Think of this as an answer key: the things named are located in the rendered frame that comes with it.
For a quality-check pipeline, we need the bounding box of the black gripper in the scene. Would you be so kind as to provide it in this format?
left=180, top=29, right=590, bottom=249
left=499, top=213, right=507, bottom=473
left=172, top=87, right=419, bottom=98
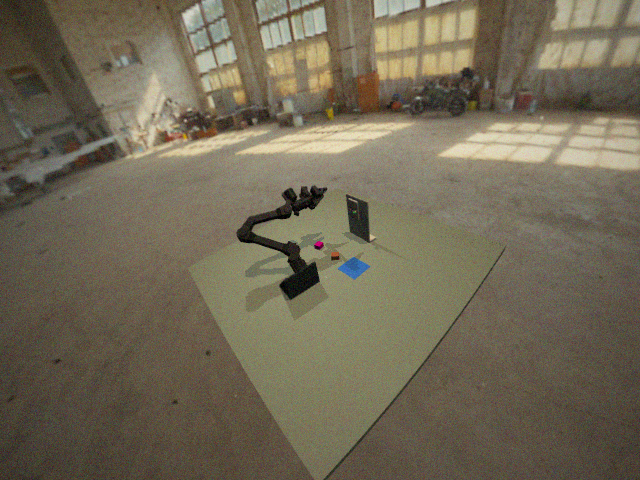
left=300, top=185, right=328, bottom=210

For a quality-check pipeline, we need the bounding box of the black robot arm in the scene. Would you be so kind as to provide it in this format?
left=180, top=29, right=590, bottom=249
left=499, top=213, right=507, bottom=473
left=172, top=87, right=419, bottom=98
left=236, top=187, right=307, bottom=273

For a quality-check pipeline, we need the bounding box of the blue flat square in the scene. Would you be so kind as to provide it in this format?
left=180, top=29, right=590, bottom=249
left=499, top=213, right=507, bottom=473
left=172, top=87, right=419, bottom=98
left=338, top=257, right=371, bottom=280

